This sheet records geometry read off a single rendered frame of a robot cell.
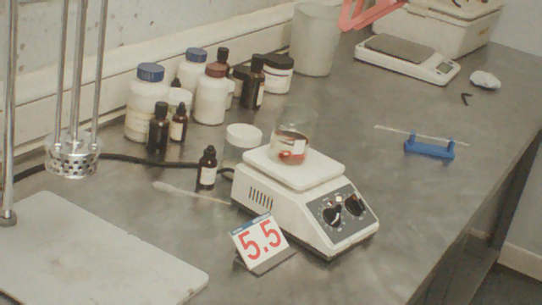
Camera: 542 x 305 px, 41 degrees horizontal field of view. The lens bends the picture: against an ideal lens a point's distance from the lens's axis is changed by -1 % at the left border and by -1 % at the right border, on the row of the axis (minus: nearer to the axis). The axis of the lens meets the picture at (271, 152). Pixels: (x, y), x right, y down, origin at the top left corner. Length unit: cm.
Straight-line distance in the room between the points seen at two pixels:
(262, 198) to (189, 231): 12
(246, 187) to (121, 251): 23
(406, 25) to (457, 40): 16
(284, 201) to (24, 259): 37
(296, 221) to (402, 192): 30
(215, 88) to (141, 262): 49
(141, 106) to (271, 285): 43
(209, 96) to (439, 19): 95
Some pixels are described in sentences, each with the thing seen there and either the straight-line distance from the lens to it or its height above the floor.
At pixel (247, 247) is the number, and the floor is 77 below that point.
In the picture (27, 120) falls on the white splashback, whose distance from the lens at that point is 121.
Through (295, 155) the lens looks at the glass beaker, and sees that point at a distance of 108.
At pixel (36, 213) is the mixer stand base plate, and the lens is 106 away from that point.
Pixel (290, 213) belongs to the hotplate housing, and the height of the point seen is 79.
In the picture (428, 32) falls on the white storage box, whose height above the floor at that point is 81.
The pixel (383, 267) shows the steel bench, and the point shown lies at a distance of 108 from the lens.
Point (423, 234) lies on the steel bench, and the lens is 120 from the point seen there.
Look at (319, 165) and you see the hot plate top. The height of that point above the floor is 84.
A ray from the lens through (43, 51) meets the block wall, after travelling 125.
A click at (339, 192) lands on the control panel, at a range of 111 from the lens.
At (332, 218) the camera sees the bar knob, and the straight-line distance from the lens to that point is 105.
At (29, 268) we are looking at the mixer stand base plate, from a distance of 95.
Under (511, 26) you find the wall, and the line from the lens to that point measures 250.
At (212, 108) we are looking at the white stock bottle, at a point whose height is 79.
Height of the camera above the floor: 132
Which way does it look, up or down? 25 degrees down
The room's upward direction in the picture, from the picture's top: 11 degrees clockwise
